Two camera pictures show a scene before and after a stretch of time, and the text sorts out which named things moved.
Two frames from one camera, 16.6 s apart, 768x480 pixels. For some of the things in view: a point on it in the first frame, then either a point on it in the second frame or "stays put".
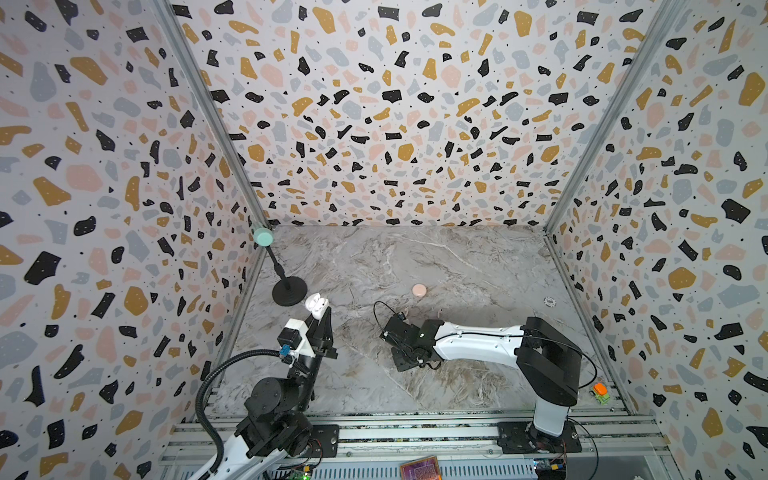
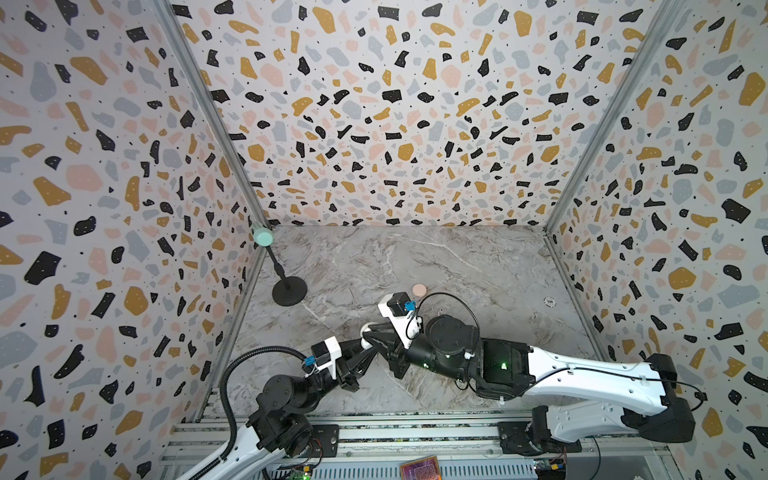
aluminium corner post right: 671,15 stays put
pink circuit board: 425,468 stays put
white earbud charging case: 316,304 -> 365,327
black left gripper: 318,335 -> 353,370
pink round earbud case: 419,290 stays put
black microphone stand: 291,290 stays put
